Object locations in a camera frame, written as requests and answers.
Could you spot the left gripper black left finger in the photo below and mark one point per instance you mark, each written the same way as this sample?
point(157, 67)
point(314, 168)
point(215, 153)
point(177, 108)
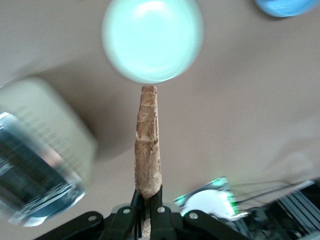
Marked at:
point(120, 225)

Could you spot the toasted bread slice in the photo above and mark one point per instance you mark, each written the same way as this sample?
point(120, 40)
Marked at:
point(147, 150)

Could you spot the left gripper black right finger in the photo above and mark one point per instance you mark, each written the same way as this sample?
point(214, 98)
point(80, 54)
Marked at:
point(162, 225)

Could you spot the light green round plate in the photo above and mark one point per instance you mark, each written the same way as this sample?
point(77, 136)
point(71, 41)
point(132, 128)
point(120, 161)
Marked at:
point(152, 40)

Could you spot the beige chrome toaster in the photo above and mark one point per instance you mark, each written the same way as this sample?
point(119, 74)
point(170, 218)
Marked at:
point(50, 112)

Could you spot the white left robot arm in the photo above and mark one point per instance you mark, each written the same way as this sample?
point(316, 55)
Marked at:
point(207, 202)

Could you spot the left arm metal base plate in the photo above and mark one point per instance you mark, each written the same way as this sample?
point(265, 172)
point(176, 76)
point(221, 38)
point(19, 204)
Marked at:
point(222, 183)

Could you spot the blue round plate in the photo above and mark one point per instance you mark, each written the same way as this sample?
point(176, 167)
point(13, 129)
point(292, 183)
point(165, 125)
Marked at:
point(282, 7)

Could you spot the dark aluminium frame structure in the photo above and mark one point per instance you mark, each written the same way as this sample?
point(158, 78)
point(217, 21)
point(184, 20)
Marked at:
point(300, 215)

